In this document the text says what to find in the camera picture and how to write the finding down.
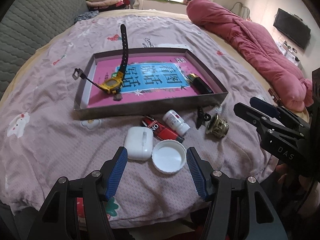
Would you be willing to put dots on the stack of folded clothes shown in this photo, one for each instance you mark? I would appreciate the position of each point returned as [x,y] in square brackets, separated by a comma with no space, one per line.
[108,5]

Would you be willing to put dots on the yellow black wrist watch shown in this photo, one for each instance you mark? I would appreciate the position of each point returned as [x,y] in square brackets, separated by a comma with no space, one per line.
[112,85]

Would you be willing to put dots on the red quilted duvet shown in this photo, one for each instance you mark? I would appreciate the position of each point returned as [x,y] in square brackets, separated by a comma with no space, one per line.
[258,48]

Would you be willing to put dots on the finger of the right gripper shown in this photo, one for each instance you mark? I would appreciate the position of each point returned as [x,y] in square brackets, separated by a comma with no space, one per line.
[263,122]
[284,116]

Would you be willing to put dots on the black hair claw clip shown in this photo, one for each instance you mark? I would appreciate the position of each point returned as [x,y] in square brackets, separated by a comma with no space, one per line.
[202,117]

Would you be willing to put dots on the pink and blue book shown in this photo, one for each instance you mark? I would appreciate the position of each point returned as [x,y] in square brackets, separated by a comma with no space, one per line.
[150,78]

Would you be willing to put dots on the brass metal fitting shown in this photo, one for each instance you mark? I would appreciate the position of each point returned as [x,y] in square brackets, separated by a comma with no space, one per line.
[217,127]

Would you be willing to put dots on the white plastic jar lid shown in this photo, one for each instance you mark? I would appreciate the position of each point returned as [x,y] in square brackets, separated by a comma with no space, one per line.
[169,156]

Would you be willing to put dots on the white earbuds case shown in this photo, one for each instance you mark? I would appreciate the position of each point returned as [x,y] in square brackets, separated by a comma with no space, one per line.
[139,143]

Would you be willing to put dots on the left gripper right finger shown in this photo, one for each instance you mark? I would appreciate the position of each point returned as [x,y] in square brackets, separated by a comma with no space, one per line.
[200,171]

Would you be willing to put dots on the black wall television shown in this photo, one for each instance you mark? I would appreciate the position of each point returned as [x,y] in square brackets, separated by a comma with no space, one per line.
[293,28]

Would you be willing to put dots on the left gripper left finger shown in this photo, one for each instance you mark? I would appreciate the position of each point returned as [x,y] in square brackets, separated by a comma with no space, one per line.
[112,171]

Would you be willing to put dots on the black gold lighter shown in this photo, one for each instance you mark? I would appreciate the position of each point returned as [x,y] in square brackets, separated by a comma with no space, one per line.
[198,84]

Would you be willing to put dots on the white pill bottle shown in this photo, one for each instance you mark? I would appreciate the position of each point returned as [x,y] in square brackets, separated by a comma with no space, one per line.
[175,122]

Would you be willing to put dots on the grey cardboard box tray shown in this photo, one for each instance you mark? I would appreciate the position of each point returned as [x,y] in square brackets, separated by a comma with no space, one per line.
[102,65]

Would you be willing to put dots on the red black tube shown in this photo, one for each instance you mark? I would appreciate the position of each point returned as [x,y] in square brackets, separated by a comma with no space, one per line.
[161,131]

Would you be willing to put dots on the grey quilted headboard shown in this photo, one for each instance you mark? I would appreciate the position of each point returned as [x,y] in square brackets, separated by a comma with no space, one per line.
[30,24]

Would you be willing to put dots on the pink patterned bed sheet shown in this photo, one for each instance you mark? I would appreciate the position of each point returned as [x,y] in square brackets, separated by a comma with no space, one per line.
[42,139]

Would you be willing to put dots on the dark patterned folded cloth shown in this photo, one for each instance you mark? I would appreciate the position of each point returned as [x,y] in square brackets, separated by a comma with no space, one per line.
[86,16]

